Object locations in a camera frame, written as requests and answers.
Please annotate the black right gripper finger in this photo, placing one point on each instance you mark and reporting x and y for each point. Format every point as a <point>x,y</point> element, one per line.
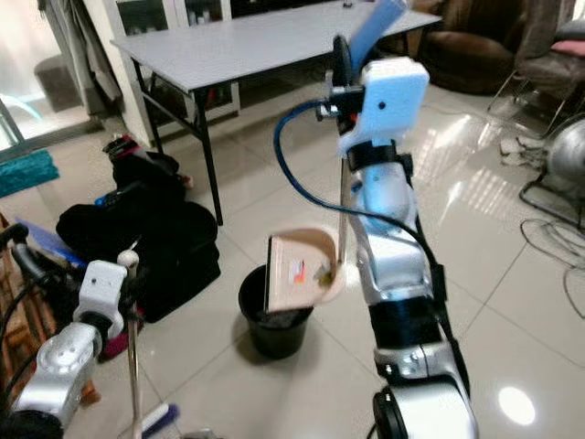
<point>343,62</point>

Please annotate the beige dustpan with blue grip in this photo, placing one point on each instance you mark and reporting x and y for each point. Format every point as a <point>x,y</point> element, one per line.
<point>297,265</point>

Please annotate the metal broom with blue bristles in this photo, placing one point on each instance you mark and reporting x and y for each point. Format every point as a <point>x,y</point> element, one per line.
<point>135,384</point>

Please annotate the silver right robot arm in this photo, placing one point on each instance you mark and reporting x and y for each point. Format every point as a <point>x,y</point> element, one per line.
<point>398,265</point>

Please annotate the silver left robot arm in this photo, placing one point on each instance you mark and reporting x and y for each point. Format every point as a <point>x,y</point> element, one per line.
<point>59,375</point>

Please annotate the teal floor mat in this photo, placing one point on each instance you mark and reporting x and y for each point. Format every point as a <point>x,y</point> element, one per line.
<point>26,172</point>

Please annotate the floor fan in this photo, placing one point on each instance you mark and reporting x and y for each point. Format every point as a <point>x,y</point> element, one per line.
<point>567,155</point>

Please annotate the small dark object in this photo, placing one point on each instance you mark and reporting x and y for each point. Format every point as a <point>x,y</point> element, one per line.
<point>347,5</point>

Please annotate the grey folding table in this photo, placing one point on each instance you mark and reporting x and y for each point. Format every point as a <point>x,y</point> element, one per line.
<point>238,41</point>

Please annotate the brown armchair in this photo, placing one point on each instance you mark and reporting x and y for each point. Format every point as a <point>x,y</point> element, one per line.
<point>475,50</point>

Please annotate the crumpled grey rags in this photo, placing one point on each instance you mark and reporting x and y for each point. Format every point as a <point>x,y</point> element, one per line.
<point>523,151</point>

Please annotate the white glass-door cabinet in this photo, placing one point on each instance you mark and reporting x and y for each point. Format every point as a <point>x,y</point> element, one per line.
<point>155,14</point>

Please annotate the grey chair with metal legs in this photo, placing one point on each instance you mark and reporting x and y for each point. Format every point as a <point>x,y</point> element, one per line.
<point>548,64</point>

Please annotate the grey curtain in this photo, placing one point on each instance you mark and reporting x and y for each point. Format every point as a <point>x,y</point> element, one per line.
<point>66,37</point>

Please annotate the black bag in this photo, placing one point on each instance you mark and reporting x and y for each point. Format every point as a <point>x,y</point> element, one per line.
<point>146,229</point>

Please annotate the blue flat folder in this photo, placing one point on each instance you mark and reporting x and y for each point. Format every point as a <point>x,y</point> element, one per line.
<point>46,240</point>

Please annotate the black round waste bin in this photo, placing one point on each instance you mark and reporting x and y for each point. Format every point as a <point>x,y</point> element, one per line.
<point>274,337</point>

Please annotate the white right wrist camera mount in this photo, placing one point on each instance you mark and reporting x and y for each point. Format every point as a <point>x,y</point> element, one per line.
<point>393,96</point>

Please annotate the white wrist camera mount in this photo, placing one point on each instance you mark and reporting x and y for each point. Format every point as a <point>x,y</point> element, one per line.
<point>393,96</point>
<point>101,285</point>

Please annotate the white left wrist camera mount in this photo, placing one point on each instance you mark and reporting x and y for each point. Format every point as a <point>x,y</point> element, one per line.
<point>101,285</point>

